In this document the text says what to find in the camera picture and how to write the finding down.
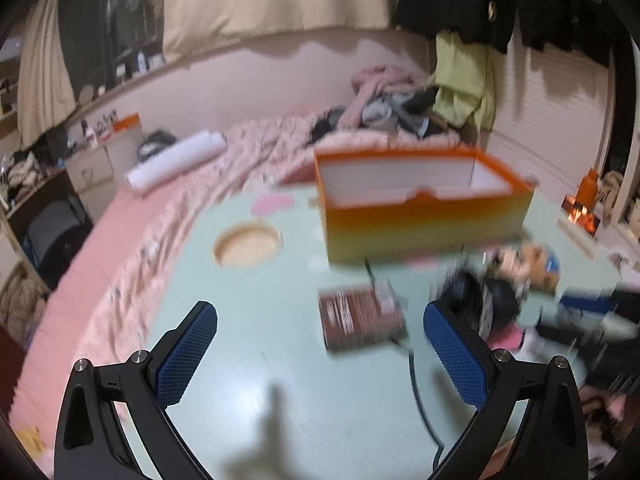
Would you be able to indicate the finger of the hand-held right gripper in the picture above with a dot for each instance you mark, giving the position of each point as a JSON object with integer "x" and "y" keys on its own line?
{"x": 585, "y": 304}
{"x": 575, "y": 335}

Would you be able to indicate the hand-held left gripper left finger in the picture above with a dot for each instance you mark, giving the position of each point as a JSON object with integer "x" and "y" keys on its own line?
{"x": 185, "y": 355}

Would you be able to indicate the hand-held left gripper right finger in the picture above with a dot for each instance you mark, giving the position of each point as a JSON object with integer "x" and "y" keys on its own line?
{"x": 457, "y": 355}

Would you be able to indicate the doll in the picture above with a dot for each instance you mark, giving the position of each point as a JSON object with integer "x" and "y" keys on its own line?
{"x": 480, "y": 295}

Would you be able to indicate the brown printed carton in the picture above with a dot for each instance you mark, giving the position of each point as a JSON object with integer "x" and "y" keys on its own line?
{"x": 355, "y": 317}

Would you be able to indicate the orange cardboard box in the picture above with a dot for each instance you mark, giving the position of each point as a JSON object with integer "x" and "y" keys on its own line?
{"x": 425, "y": 225}

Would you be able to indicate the shiny patterned tin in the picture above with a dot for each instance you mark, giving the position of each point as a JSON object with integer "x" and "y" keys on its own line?
{"x": 580, "y": 215}

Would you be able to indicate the beige cloth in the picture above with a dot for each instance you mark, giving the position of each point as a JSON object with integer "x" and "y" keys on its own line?
{"x": 611, "y": 195}

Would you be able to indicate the orange bottle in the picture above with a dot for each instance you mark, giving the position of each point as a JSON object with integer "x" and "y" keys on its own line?
{"x": 587, "y": 190}

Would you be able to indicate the pink floral blanket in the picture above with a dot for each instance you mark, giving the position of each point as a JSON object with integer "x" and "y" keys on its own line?
{"x": 165, "y": 240}

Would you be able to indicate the pink bed sheet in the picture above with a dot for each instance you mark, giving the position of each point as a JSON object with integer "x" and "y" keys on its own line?
{"x": 75, "y": 280}

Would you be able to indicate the dark chair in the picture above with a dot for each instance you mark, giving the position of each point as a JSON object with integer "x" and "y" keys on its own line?
{"x": 55, "y": 240}

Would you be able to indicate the white louvred door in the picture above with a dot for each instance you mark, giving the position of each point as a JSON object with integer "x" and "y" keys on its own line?
{"x": 560, "y": 125}

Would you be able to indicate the white paper roll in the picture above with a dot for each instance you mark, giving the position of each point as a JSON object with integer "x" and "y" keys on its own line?
{"x": 175, "y": 157}

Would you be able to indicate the white bedside cabinet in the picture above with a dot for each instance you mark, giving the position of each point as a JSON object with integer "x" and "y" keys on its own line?
{"x": 95, "y": 165}

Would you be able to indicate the black bag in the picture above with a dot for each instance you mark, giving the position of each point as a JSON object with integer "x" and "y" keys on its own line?
{"x": 155, "y": 145}

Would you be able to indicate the small orange box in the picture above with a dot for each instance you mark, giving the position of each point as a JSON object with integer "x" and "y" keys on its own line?
{"x": 126, "y": 122}

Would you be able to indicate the light green hanging garment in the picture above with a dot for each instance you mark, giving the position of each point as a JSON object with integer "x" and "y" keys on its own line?
{"x": 457, "y": 85}

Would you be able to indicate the pile of grey black clothes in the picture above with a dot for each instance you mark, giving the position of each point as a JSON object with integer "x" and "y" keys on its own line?
{"x": 385, "y": 110}

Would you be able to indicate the white bottle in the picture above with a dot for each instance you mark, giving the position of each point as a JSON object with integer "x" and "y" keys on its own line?
{"x": 143, "y": 62}

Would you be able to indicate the black hanging jacket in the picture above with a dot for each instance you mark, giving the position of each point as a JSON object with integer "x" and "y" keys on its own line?
{"x": 565, "y": 5}
{"x": 450, "y": 0}

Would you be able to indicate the narrow beige curtain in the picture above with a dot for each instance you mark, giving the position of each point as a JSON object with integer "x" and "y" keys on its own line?
{"x": 45, "y": 60}

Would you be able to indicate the dark window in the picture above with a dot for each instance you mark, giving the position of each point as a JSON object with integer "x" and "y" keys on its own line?
{"x": 115, "y": 20}

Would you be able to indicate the wide beige curtain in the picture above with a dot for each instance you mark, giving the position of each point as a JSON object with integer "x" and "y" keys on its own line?
{"x": 275, "y": 0}

